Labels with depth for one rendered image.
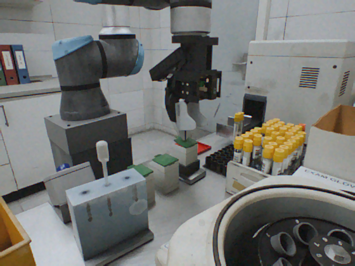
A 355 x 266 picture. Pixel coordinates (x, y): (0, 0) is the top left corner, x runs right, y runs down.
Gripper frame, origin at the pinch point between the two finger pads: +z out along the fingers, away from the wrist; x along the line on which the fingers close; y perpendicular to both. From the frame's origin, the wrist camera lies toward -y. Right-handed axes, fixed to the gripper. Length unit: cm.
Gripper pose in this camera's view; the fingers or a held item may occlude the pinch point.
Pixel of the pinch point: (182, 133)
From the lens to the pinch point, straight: 49.9
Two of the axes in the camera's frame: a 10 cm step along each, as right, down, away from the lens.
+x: 7.0, -2.5, 6.7
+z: 0.0, 9.4, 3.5
